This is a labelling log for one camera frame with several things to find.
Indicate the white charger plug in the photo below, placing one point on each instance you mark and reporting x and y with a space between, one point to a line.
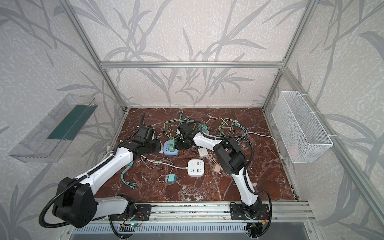
203 152

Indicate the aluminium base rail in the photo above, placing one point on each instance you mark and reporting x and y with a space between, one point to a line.
206 212

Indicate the teal charger plug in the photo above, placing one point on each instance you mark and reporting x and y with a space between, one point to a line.
172 178

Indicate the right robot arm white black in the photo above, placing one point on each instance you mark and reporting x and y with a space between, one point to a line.
232 160

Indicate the clear plastic wall bin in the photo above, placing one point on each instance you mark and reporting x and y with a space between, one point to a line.
48 141

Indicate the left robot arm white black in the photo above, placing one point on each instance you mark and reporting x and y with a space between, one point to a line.
75 202

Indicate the white power strip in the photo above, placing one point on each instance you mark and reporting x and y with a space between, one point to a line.
196 168

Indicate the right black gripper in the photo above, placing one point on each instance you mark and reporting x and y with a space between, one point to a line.
183 139

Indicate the white wire mesh basket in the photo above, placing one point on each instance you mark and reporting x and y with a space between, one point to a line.
302 133

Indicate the blue power strip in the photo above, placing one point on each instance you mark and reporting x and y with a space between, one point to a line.
169 149

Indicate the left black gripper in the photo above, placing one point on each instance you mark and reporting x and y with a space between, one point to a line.
154 144

